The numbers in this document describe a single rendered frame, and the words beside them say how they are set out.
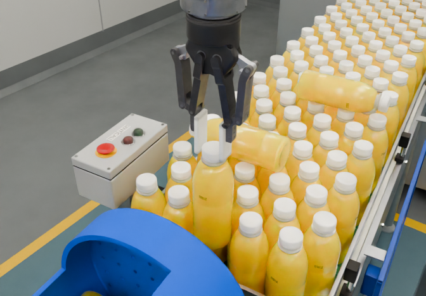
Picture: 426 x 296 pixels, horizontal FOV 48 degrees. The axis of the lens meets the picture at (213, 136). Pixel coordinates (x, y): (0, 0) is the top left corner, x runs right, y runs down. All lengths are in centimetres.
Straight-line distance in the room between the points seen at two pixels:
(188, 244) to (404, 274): 179
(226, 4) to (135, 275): 41
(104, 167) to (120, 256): 26
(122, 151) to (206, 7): 46
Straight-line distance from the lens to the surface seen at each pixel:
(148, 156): 103
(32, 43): 389
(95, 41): 426
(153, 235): 60
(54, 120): 333
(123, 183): 98
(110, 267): 78
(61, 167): 287
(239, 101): 67
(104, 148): 98
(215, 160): 75
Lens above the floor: 166
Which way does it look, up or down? 34 degrees down
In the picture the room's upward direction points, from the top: straight up
